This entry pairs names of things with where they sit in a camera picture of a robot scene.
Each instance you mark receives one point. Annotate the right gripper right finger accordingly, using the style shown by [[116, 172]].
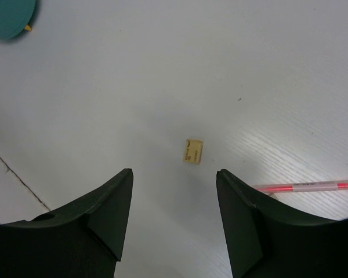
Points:
[[266, 238]]

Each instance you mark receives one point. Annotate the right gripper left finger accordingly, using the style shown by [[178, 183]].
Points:
[[83, 238]]

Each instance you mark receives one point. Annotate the red transparent pen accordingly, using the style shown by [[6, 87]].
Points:
[[304, 187]]

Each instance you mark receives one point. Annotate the small yellow eraser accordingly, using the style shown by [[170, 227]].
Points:
[[193, 151]]

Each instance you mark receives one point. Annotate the teal round divided container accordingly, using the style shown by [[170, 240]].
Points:
[[14, 16]]

